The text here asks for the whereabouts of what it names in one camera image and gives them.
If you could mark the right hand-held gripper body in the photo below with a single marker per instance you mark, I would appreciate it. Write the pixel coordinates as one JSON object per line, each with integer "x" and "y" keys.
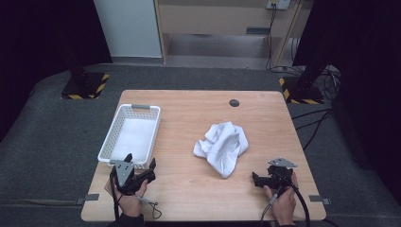
{"x": 279, "y": 176}

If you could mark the black stand striped base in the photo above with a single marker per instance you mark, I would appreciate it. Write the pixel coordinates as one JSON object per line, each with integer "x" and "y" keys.
{"x": 304, "y": 93}
{"x": 83, "y": 86}

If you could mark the white cabinet panel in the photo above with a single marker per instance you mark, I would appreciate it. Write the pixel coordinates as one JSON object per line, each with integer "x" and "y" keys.
{"x": 129, "y": 28}

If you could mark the white cloth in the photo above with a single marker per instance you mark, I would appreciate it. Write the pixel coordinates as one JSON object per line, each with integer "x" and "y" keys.
{"x": 223, "y": 148}

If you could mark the dark curtain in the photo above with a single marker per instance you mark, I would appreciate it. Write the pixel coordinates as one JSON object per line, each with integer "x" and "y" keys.
{"x": 47, "y": 34}
{"x": 365, "y": 63}

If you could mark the person's right hand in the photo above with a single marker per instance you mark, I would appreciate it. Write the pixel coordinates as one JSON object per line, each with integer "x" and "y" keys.
{"x": 285, "y": 205}

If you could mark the white wall power socket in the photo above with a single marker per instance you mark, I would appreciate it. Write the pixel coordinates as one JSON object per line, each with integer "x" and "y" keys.
{"x": 278, "y": 3}

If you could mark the person's left hand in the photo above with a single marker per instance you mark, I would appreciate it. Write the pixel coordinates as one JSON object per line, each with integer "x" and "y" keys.
{"x": 129, "y": 205}

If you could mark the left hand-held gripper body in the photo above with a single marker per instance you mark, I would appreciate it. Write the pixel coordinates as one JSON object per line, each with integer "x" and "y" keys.
{"x": 126, "y": 181}

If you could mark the round dark table grommet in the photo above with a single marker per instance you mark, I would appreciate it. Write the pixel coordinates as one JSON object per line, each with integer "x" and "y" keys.
{"x": 234, "y": 102}

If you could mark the grey tape strip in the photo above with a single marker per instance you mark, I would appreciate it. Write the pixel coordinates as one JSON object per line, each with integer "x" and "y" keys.
{"x": 90, "y": 198}
{"x": 318, "y": 199}

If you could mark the white plastic basket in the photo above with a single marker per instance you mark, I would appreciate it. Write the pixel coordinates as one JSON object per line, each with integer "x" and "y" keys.
{"x": 134, "y": 138}

